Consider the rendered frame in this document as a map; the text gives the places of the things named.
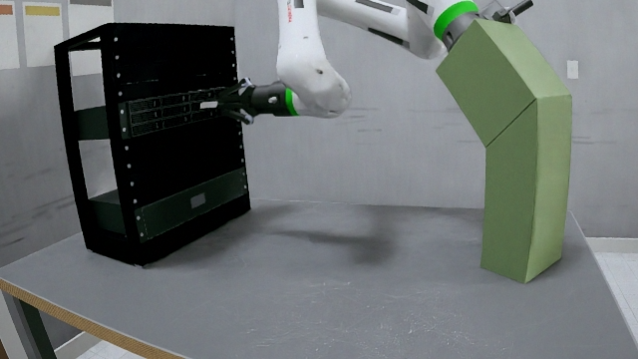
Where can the black server rack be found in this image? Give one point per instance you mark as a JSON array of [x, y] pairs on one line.
[[174, 183]]

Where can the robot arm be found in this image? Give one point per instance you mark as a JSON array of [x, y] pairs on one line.
[[302, 66]]

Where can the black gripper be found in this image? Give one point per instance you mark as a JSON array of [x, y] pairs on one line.
[[258, 106]]

